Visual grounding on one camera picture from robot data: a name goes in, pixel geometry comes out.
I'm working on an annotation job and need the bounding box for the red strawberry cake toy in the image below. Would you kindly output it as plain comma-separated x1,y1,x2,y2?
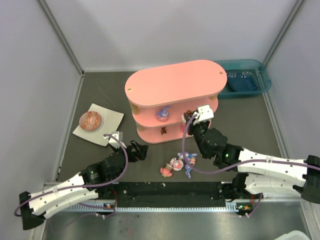
181,110,194,125

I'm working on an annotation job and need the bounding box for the purple bunny head toy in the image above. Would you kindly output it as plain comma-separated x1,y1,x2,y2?
156,105,171,122

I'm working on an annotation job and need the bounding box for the pink doll green bow toy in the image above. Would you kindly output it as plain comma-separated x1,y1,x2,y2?
160,166,173,178

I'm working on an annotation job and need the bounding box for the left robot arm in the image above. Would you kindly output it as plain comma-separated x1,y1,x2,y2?
14,134,149,231

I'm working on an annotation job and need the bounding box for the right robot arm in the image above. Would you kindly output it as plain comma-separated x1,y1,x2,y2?
181,105,320,204

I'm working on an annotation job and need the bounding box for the pink figure toy on shelf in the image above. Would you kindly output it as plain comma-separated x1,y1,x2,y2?
180,123,186,133

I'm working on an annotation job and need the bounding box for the pink three-tier toy shelf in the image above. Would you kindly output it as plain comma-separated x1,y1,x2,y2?
124,60,227,144

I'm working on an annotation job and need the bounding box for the purple bunny striped shirt toy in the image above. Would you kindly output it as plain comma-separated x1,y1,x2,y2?
177,152,198,166

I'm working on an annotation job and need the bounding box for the small brown bear toy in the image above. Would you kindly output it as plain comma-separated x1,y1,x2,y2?
160,126,167,135

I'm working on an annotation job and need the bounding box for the purple long-ear bunny toy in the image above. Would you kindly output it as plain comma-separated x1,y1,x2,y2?
185,164,192,179

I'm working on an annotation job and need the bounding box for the pink bonnet melody toy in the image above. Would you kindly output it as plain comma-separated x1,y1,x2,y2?
169,157,184,171

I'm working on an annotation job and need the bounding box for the white square plate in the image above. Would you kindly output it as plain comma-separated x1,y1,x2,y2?
72,103,124,147

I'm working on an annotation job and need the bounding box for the red patterned bowl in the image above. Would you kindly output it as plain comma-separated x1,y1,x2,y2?
78,111,102,132

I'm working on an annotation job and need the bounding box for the teal plastic bin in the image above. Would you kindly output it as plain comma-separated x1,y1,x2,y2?
216,59,272,99

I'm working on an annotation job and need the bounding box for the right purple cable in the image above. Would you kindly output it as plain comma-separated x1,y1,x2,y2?
181,112,320,174

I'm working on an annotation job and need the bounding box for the purple cable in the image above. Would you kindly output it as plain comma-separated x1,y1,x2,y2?
14,134,129,217
181,112,320,174

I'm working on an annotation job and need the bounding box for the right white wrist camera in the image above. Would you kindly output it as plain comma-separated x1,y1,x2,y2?
193,104,214,125

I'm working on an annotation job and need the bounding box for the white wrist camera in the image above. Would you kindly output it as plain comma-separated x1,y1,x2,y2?
193,104,214,125
108,131,123,149

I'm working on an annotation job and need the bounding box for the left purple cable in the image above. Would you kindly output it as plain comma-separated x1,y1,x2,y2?
14,134,129,217

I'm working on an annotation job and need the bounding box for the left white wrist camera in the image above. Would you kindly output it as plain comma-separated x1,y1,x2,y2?
108,131,123,149

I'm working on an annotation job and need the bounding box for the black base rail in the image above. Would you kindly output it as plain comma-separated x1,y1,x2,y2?
98,182,239,207

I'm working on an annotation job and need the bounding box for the white slotted cable duct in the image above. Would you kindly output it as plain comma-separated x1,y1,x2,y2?
61,202,253,214

